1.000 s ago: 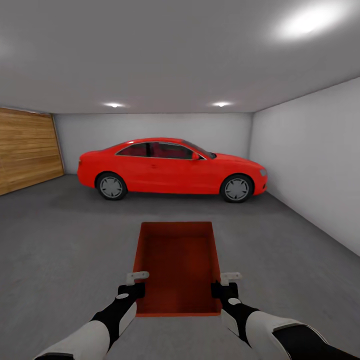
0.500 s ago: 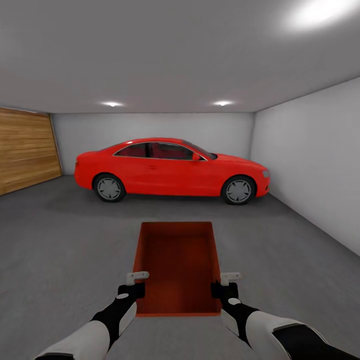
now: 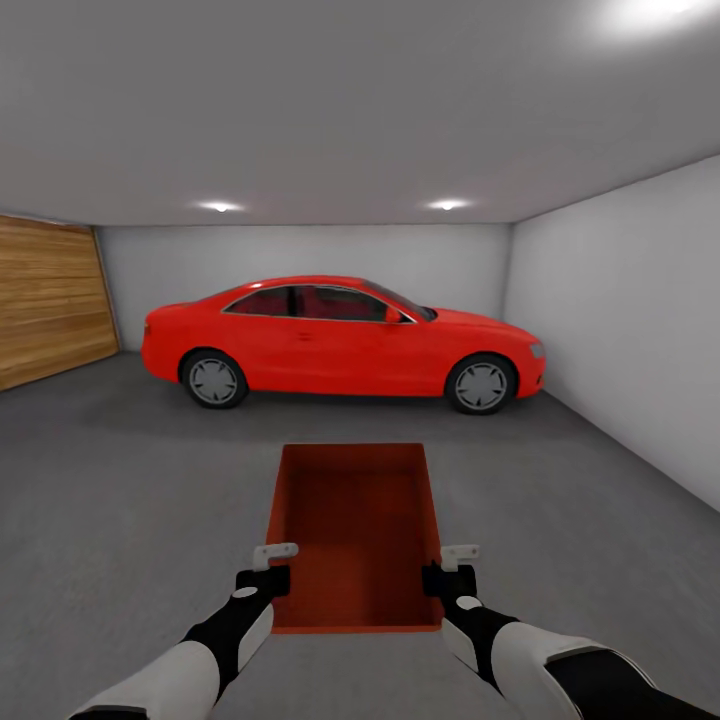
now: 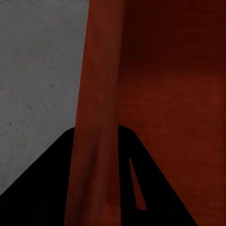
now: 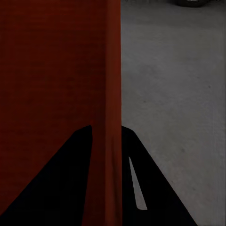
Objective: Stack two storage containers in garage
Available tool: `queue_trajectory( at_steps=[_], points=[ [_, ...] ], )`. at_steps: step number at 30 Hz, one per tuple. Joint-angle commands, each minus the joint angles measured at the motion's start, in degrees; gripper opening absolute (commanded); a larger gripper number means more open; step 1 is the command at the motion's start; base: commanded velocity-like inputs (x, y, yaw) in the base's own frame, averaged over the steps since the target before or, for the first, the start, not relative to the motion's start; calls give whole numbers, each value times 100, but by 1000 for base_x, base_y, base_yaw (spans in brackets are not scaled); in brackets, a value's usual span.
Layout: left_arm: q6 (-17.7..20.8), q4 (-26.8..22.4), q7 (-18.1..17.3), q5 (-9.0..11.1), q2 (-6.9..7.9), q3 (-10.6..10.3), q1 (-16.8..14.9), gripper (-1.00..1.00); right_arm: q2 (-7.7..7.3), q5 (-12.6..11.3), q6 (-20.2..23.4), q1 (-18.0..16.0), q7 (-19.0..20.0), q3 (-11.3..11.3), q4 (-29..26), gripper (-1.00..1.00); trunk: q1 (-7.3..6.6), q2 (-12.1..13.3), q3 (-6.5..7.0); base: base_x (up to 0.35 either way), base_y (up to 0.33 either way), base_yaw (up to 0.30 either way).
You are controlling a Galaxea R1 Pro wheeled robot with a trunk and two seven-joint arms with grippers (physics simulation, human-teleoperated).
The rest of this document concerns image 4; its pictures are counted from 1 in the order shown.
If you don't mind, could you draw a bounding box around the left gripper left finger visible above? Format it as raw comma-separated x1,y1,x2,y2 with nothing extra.
0,127,75,226

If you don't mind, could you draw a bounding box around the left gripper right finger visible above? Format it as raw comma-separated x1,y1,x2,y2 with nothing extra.
118,126,197,226

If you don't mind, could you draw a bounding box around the storage box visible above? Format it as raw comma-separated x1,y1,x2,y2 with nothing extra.
64,0,226,226

